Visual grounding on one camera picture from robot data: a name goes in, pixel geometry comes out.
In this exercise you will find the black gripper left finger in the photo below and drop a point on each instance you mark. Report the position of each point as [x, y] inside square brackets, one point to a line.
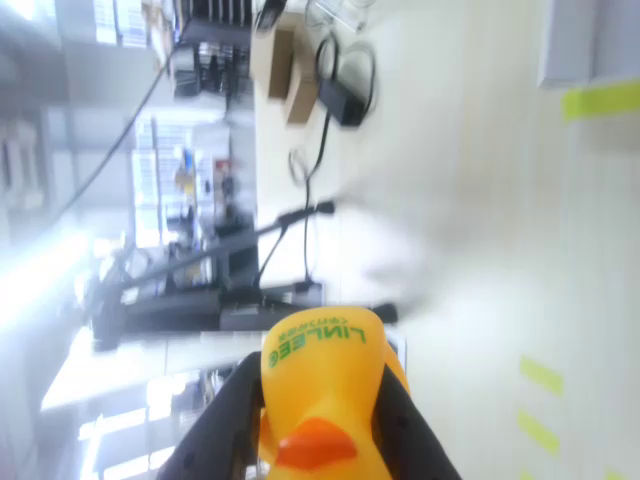
[215, 425]

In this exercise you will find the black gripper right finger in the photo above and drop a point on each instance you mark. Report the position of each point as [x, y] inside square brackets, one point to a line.
[415, 435]

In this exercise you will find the yellow rubber duck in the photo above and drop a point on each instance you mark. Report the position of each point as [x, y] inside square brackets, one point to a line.
[325, 390]

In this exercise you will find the small brown cardboard box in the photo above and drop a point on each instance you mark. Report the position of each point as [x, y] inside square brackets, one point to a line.
[302, 102]

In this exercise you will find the large brown cardboard box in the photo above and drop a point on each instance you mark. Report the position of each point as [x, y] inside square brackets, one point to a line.
[277, 60]

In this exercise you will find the white cardboard box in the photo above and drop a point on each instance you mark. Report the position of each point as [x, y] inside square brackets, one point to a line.
[585, 40]

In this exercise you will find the short yellow tape mark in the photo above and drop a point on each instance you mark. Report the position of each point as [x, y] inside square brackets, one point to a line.
[537, 432]
[541, 375]
[617, 475]

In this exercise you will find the black power adapter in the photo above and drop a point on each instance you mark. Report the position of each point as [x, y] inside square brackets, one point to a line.
[342, 102]

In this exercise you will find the black shelf cart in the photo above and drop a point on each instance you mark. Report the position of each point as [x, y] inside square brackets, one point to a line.
[215, 65]

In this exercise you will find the long yellow tape strip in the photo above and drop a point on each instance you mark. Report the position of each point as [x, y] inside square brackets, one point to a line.
[600, 102]

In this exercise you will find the black camera stand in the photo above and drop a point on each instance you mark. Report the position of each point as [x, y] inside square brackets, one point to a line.
[175, 305]

